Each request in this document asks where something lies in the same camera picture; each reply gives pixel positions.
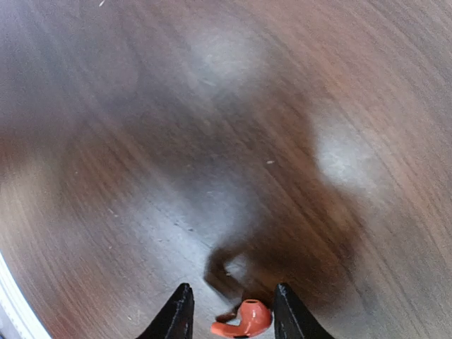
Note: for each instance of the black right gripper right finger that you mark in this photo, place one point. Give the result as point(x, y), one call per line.
point(292, 319)

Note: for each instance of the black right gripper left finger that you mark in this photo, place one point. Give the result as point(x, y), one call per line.
point(175, 319)

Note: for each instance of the orange earbud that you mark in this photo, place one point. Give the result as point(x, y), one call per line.
point(254, 319)

